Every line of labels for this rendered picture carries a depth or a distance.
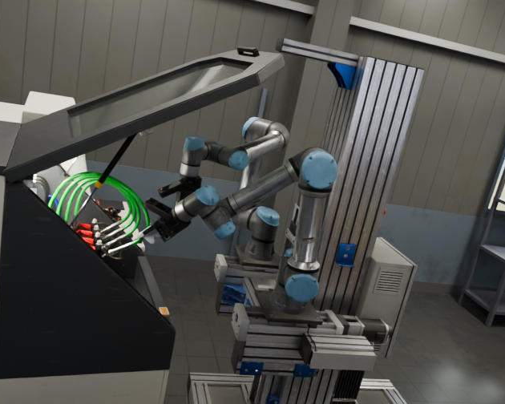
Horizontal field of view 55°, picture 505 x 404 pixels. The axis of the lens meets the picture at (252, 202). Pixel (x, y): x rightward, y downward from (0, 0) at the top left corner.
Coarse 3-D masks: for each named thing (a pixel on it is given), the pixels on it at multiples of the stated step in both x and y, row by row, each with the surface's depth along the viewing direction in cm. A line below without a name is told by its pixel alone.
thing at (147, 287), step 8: (136, 264) 232; (144, 264) 224; (136, 272) 231; (144, 272) 216; (136, 280) 229; (144, 280) 211; (152, 280) 211; (144, 288) 211; (152, 288) 204; (144, 296) 210; (152, 296) 197; (160, 296) 198; (152, 304) 195; (160, 304) 192; (168, 320) 182
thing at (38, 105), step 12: (36, 96) 245; (48, 96) 254; (60, 96) 263; (24, 108) 204; (36, 108) 210; (48, 108) 217; (60, 108) 224; (24, 120) 200; (84, 156) 213; (72, 168) 212; (84, 168) 214
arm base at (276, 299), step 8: (280, 288) 189; (272, 296) 192; (280, 296) 188; (288, 296) 187; (272, 304) 190; (280, 304) 187; (288, 304) 186; (296, 304) 187; (304, 304) 191; (288, 312) 187; (296, 312) 187; (304, 312) 190
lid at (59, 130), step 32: (192, 64) 210; (224, 64) 195; (256, 64) 166; (96, 96) 207; (128, 96) 194; (160, 96) 175; (192, 96) 150; (224, 96) 152; (32, 128) 184; (64, 128) 165; (96, 128) 158; (128, 128) 145; (32, 160) 138; (64, 160) 141
